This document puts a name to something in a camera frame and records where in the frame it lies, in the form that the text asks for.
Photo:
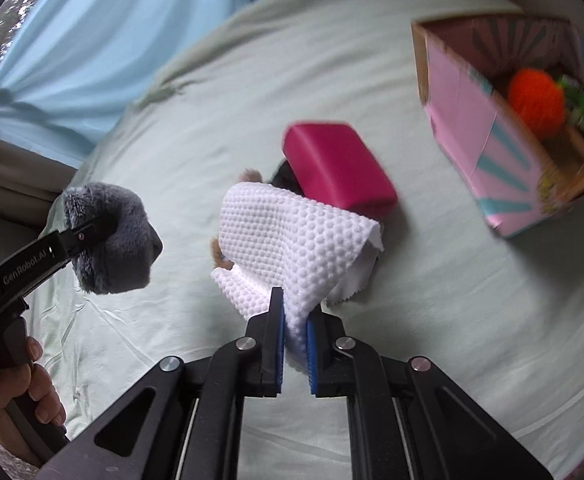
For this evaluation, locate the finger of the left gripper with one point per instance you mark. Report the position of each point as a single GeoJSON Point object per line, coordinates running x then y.
{"type": "Point", "coordinates": [77, 240]}

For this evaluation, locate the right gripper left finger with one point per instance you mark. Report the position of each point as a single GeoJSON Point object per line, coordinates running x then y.
{"type": "Point", "coordinates": [264, 374]}

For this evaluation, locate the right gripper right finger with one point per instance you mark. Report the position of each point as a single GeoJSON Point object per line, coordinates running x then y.
{"type": "Point", "coordinates": [329, 367]}

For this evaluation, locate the grey fluffy plush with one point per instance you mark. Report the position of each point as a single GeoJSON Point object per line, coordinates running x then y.
{"type": "Point", "coordinates": [126, 245]}

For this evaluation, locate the white dotted cloth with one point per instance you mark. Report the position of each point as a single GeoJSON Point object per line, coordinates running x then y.
{"type": "Point", "coordinates": [315, 252]}

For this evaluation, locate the magenta leather pouch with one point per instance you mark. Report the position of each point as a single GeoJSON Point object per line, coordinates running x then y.
{"type": "Point", "coordinates": [333, 166]}

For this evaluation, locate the person's left hand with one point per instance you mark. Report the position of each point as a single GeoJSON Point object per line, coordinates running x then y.
{"type": "Point", "coordinates": [34, 381]}

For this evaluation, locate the brown curtain left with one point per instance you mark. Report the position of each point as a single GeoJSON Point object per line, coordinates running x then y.
{"type": "Point", "coordinates": [29, 184]}

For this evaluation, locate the black fabric item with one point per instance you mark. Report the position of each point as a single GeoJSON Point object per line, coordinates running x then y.
{"type": "Point", "coordinates": [285, 178]}

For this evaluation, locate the light blue hanging sheet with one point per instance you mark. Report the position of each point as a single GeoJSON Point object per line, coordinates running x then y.
{"type": "Point", "coordinates": [75, 65]}

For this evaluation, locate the pale green bed sheet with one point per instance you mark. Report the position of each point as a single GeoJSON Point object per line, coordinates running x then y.
{"type": "Point", "coordinates": [503, 318]}

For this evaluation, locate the pink cardboard box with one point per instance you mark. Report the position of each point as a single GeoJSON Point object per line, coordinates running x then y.
{"type": "Point", "coordinates": [464, 64]}

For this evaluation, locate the orange yarn ball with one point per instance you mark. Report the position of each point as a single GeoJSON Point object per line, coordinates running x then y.
{"type": "Point", "coordinates": [539, 102]}

